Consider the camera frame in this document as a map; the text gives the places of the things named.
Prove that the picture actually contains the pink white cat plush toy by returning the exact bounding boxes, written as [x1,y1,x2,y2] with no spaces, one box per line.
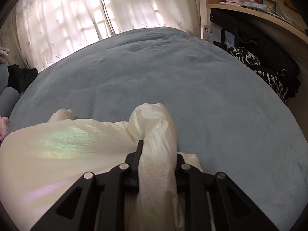
[0,116,9,142]

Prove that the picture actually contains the light wooden shelf unit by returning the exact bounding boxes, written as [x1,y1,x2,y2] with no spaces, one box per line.
[203,0,308,39]

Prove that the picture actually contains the black fuzzy cloth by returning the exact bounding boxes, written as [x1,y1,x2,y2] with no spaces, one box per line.
[7,64,38,94]

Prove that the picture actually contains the black white patterned cloth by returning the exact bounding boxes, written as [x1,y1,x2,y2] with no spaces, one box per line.
[227,47,289,103]

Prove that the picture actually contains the white leaf print curtain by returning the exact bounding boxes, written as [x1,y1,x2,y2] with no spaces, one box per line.
[0,0,116,73]
[99,0,207,38]

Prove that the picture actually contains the floral patterned quilt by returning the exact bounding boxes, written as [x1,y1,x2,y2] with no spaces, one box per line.
[0,48,10,64]

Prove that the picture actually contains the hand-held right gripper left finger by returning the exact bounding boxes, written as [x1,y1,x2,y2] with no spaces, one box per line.
[30,140,144,231]

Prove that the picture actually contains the rolled grey-blue pillows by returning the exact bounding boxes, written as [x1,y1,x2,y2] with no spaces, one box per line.
[0,87,21,117]

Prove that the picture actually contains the small colourful picture box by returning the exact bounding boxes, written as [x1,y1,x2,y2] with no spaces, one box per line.
[262,0,277,11]

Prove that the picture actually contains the white shiny puffer jacket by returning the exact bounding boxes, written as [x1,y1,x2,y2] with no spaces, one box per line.
[0,103,204,231]

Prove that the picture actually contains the white blue cardboard box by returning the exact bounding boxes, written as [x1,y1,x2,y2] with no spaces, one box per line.
[203,24,235,49]

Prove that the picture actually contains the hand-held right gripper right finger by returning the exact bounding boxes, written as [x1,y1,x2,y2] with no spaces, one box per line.
[175,151,281,231]

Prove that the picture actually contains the black bag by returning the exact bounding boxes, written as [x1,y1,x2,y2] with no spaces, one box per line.
[209,8,301,99]

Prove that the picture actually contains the rolled blue blanket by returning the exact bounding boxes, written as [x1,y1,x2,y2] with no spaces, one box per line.
[0,64,9,94]

